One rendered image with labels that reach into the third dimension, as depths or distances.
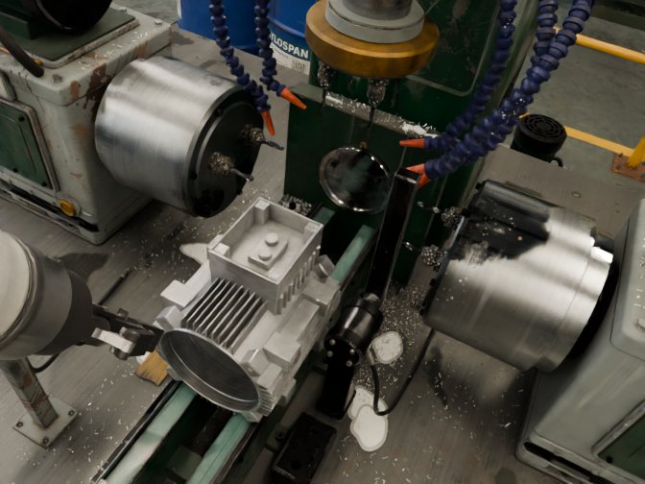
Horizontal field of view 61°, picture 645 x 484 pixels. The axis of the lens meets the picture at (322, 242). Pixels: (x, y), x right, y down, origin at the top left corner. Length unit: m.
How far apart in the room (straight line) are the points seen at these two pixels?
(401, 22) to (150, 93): 0.43
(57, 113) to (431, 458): 0.83
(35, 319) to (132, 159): 0.56
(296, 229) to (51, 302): 0.40
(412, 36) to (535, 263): 0.34
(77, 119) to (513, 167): 1.05
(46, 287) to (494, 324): 0.57
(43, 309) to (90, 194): 0.68
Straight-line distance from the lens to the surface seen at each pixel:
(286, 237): 0.75
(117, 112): 0.97
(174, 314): 0.70
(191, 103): 0.92
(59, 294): 0.45
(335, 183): 1.03
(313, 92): 0.98
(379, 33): 0.73
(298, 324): 0.72
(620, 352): 0.77
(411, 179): 0.66
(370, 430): 0.95
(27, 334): 0.45
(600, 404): 0.85
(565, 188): 1.54
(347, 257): 1.00
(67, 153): 1.07
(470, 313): 0.79
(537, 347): 0.81
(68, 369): 1.04
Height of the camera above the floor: 1.66
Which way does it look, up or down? 46 degrees down
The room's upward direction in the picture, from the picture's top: 9 degrees clockwise
